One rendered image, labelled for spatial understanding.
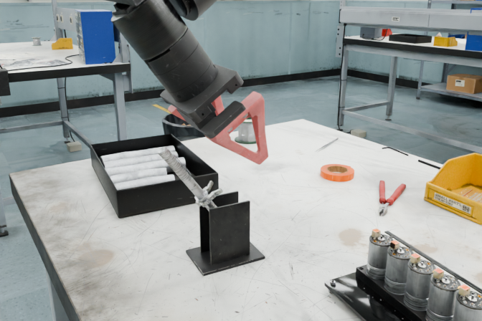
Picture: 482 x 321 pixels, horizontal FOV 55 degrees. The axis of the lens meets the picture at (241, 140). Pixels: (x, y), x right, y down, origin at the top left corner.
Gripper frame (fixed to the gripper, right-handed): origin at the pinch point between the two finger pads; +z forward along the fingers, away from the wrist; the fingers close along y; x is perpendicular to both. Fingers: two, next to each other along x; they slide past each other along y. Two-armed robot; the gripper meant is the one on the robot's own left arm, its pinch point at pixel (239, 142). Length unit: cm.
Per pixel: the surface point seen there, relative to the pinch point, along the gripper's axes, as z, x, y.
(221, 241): 7.2, 9.2, -1.8
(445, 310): 13.7, -1.4, -23.2
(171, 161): -4.4, 7.4, -0.6
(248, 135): 23.2, -10.1, 39.3
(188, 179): -1.4, 7.3, -0.6
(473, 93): 283, -264, 248
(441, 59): 147, -166, 158
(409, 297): 14.2, -0.5, -19.5
